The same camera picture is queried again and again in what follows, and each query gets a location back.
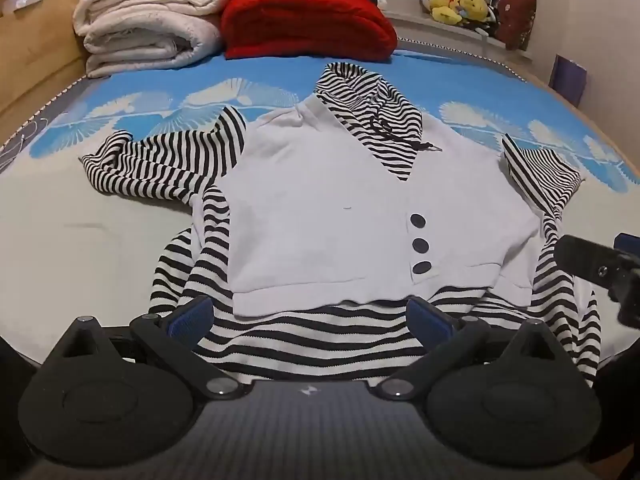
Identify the purple box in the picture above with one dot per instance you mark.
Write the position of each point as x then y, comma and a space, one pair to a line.
570, 80

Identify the striped hoodie with white vest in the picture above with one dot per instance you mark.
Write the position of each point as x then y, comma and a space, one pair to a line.
310, 200

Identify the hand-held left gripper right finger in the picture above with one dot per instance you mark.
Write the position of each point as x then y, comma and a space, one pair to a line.
427, 317

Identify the folded red blanket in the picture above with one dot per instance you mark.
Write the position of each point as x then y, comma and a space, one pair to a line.
305, 20

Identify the folded white blanket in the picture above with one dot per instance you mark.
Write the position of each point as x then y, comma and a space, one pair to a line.
150, 25

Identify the blue and cream bed mat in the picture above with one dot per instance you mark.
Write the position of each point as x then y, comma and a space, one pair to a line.
75, 240

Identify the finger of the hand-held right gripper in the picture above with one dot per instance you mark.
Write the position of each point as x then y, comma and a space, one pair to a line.
585, 260

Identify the wooden bed frame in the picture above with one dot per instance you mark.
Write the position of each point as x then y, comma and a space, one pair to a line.
35, 50

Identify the clear plastic wrapper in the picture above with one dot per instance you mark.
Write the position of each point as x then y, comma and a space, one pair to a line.
17, 0

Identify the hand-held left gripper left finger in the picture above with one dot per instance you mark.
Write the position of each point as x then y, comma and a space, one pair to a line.
192, 317

